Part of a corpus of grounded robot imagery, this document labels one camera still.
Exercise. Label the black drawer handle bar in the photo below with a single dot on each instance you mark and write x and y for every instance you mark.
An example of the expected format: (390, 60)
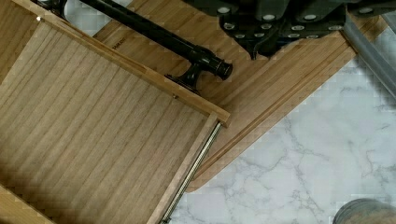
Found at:
(201, 59)

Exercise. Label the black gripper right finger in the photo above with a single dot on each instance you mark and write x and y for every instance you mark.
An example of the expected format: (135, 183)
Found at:
(316, 28)

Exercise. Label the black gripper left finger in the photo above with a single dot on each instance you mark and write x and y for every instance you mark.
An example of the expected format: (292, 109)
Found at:
(255, 37)

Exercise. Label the metal drawer slide rail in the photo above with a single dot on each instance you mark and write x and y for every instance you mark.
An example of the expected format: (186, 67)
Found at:
(191, 173)

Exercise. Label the bamboo cutting board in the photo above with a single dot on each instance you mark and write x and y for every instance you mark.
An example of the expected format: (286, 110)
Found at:
(259, 93)

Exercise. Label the wooden drawer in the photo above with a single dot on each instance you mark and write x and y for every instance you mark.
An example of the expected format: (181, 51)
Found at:
(89, 136)

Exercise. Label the clear jar with cereal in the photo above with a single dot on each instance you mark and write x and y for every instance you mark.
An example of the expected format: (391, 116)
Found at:
(365, 211)

